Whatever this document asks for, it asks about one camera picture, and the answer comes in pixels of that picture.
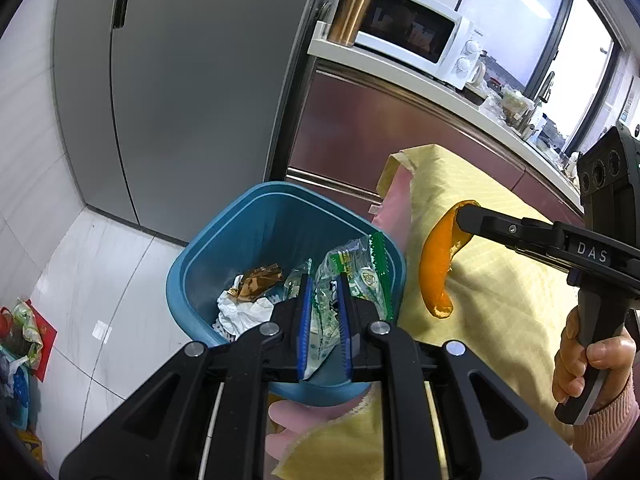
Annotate orange peel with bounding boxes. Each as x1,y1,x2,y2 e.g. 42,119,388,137
419,200,478,318

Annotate green white plastic wrapper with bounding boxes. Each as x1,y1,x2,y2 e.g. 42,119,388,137
283,232,395,380

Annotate white blue dotted paper bag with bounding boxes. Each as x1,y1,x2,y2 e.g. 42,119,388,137
213,275,274,342

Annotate gold foil snack bag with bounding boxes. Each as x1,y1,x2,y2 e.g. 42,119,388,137
228,263,283,302

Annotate pink knit sleeve forearm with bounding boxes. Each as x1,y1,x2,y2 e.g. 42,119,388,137
573,377,639,478

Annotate kitchen window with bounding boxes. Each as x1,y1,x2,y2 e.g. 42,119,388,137
458,0,620,155

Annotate blue plastic trash bin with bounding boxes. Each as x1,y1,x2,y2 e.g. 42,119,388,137
166,182,407,406

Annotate maroon lower kitchen cabinets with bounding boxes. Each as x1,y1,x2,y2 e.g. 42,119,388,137
285,56,586,226

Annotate person's right hand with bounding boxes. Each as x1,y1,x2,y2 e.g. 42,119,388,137
552,307,637,413

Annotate white countertop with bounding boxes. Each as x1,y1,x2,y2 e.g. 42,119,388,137
307,21,584,214

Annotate red bag on floor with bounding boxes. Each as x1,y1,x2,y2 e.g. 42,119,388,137
1,299,58,382

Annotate white microwave oven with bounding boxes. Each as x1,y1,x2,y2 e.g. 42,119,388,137
355,0,484,89

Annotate copper steel tumbler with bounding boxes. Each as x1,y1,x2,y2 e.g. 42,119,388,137
326,0,372,48

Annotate grey refrigerator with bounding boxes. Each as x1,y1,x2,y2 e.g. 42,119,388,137
53,0,321,241

